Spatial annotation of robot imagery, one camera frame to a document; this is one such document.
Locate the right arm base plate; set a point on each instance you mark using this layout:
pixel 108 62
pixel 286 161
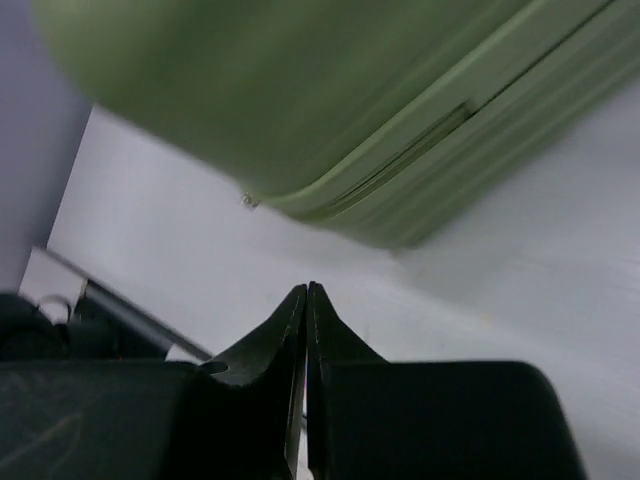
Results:
pixel 61 311

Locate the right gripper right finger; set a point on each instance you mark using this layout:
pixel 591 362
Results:
pixel 369 418

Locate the green suitcase with blue lining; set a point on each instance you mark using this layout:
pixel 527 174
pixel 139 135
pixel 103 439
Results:
pixel 376 120

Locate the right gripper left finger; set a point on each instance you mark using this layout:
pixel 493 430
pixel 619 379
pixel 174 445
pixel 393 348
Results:
pixel 245 411

